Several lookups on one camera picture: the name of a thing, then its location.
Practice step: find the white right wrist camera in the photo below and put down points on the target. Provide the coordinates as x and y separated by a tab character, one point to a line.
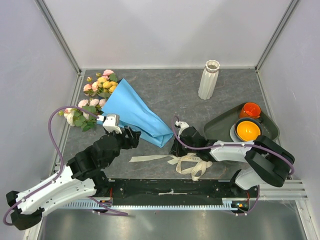
181	125

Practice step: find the white ribbed vase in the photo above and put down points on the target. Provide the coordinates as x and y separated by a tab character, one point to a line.
208	79

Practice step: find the orange bowl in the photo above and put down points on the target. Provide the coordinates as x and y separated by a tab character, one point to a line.
247	129

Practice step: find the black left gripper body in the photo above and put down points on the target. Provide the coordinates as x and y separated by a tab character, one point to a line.
126	142

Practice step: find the dark green tray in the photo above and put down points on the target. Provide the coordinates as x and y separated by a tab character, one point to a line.
219	127

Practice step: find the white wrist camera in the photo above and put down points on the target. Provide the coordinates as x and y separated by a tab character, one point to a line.
110	123
181	125

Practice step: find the orange cup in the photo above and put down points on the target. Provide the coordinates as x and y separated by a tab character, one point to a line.
250	110

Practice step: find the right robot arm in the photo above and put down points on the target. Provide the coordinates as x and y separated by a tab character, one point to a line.
268	163

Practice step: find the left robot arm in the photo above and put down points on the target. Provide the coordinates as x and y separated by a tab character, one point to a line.
81	177

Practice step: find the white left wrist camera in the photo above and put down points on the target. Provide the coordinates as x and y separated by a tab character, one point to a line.
110	123

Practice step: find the artificial flower bouquet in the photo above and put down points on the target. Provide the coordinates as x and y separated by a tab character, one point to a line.
98	90

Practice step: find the slotted cable duct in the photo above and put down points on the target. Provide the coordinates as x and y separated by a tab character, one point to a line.
87	204

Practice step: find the white plate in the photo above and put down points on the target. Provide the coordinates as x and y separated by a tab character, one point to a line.
233	134

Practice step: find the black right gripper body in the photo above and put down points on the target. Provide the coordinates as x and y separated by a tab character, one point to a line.
181	150

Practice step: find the blue wrapping paper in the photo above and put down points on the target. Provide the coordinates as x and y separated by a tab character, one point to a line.
133	112

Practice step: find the cream ribbon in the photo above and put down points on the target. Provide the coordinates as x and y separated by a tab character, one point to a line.
190	167

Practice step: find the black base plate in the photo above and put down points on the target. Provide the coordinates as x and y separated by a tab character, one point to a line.
170	192

